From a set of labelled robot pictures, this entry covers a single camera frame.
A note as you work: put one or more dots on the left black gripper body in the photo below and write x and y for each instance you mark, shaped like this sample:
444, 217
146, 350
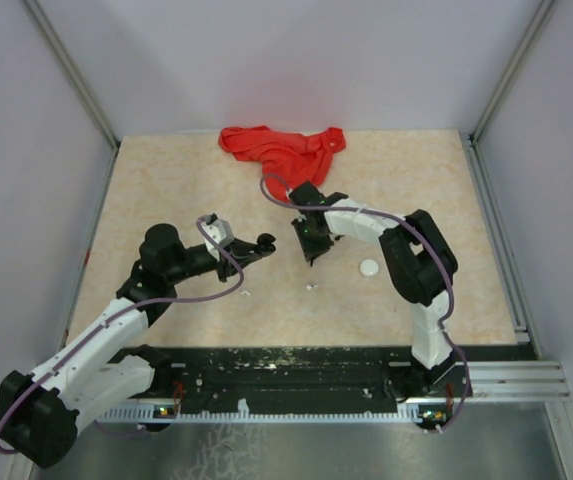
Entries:
224, 267

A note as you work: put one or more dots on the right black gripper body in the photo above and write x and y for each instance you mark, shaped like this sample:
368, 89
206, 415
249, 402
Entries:
311, 242

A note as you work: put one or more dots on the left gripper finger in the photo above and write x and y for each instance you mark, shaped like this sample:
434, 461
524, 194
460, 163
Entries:
241, 246
245, 257

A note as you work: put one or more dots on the black earbud charging case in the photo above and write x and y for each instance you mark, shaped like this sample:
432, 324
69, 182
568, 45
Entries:
266, 242

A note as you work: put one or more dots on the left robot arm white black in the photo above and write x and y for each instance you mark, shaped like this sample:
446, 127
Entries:
42, 413

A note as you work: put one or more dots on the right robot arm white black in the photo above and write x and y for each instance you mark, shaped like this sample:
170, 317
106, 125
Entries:
420, 263

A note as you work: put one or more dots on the white earbud charging case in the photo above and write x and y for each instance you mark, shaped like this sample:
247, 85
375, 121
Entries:
369, 268

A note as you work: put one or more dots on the red crumpled cloth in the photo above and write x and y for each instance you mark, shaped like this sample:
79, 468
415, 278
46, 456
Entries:
287, 159

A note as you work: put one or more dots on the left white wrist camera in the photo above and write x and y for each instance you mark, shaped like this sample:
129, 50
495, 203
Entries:
215, 231

